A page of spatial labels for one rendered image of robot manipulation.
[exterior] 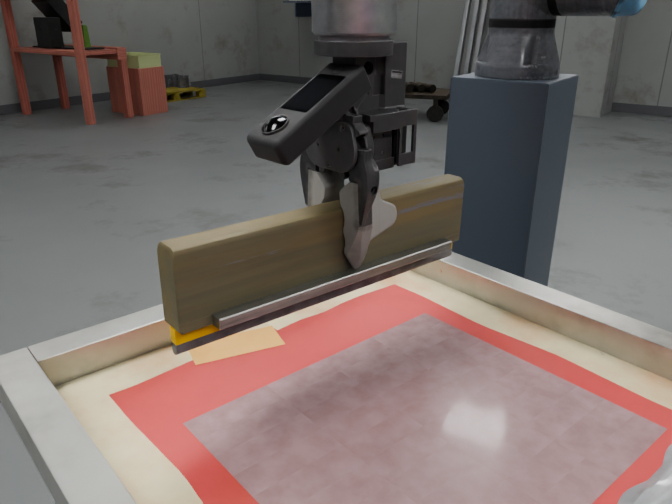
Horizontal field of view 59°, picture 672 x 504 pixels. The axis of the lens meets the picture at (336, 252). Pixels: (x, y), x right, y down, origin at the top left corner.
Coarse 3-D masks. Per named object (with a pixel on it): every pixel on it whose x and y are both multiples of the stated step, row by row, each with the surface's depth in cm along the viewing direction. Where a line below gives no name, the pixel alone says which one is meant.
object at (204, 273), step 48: (384, 192) 62; (432, 192) 64; (192, 240) 48; (240, 240) 50; (288, 240) 53; (336, 240) 57; (384, 240) 62; (432, 240) 67; (192, 288) 48; (240, 288) 52; (288, 288) 55
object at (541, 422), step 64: (320, 320) 75; (384, 320) 75; (448, 320) 75; (384, 384) 62; (448, 384) 62; (512, 384) 62; (576, 384) 62; (512, 448) 53; (576, 448) 53; (640, 448) 53
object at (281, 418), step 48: (144, 384) 62; (192, 384) 62; (240, 384) 62; (288, 384) 62; (336, 384) 62; (144, 432) 55; (192, 432) 55; (240, 432) 55; (288, 432) 55; (336, 432) 55; (384, 432) 55; (432, 432) 55; (192, 480) 50; (240, 480) 50; (288, 480) 50; (336, 480) 50; (384, 480) 50; (432, 480) 50; (480, 480) 50
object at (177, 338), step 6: (174, 330) 50; (198, 330) 51; (204, 330) 52; (210, 330) 52; (216, 330) 52; (174, 336) 50; (180, 336) 50; (186, 336) 51; (192, 336) 51; (198, 336) 51; (174, 342) 50; (180, 342) 50
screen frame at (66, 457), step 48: (480, 288) 80; (528, 288) 76; (96, 336) 65; (144, 336) 67; (576, 336) 70; (624, 336) 66; (0, 384) 57; (48, 384) 56; (48, 432) 50; (48, 480) 48; (96, 480) 45
